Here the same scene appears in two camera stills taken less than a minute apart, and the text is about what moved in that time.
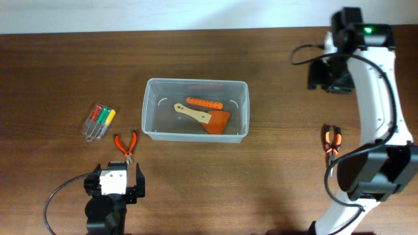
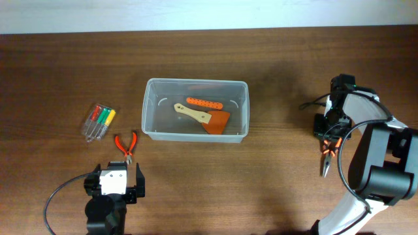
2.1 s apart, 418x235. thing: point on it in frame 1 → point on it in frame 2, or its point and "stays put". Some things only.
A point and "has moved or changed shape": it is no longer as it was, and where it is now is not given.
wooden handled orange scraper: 213,123 stays put
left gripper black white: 132,192 stays put
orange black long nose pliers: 332,149 has moved or changed shape
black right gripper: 314,78 → 319,131
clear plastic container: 196,110 stays put
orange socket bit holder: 203,102 stays put
